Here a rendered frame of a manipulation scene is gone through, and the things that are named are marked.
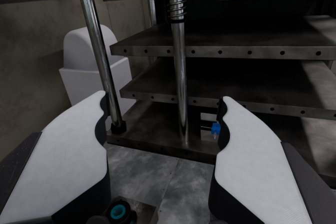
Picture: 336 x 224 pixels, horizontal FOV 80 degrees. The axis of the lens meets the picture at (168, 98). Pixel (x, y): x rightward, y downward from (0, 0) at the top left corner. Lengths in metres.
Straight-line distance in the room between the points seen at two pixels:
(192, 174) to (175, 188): 0.10
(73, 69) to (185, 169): 1.83
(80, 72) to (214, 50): 1.73
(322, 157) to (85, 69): 2.09
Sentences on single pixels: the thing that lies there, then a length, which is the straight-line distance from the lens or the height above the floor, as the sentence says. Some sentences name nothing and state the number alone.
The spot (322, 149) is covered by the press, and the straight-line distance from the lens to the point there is 1.23.
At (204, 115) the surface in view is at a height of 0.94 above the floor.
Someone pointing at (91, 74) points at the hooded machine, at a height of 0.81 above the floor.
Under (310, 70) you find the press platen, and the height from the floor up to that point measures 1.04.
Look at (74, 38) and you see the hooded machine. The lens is 2.29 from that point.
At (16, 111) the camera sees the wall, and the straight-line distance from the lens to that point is 2.70.
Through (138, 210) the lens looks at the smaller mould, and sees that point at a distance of 0.78.
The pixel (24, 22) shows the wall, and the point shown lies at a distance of 2.70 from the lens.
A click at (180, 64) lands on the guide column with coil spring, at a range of 0.90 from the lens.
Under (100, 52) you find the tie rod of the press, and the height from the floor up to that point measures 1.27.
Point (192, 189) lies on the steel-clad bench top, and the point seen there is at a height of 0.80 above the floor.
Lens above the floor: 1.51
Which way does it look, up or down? 28 degrees down
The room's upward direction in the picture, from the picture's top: 6 degrees counter-clockwise
